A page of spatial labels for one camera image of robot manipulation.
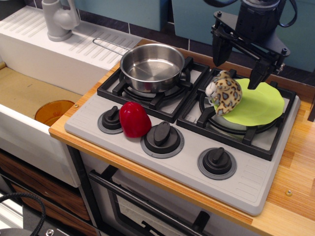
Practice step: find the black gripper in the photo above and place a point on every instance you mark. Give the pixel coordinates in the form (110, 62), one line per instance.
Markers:
(253, 32)

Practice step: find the stuffed cheetah toy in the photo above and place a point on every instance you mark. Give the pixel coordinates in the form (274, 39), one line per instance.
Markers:
(225, 92)

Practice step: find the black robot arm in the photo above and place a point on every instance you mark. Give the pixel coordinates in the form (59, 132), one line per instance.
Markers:
(261, 3)

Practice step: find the lime green plate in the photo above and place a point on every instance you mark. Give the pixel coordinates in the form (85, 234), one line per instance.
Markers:
(258, 107)

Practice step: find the stainless steel pot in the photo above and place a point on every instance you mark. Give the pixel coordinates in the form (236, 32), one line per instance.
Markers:
(149, 68)

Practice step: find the right black stove knob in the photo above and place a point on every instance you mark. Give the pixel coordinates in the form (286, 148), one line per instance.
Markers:
(217, 163)

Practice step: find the black stove knob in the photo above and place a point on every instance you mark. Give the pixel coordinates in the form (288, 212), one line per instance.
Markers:
(162, 141)
(109, 121)
(217, 163)

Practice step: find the grey toy stove top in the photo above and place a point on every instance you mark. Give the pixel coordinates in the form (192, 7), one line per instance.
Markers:
(246, 190)

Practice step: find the middle black stove knob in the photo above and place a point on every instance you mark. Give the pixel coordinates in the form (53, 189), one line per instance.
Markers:
(162, 141)

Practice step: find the left black stove knob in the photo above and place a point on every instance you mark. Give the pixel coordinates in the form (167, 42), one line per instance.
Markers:
(109, 121)

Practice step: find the right black burner grate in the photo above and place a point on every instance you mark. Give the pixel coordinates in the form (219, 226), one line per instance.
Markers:
(199, 116)

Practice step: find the black burner grate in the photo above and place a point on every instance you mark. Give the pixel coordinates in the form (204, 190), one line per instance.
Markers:
(199, 116)
(165, 105)

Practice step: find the left black burner grate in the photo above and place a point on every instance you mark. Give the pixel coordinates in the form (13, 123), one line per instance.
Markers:
(165, 105)

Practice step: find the red plastic pepper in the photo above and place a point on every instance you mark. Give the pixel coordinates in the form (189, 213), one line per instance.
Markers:
(134, 120)

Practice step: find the grey toy faucet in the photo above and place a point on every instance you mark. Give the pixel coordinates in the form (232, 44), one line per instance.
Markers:
(60, 22)

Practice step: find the oven door with window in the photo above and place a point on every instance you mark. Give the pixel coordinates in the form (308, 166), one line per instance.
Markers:
(139, 208)

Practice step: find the white toy sink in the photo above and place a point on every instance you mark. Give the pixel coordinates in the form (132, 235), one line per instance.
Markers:
(35, 71)

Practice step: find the wooden drawer front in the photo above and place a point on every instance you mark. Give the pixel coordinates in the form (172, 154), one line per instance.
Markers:
(64, 203)

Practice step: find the black oven door handle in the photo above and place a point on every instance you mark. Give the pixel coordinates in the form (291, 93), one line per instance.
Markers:
(105, 180)

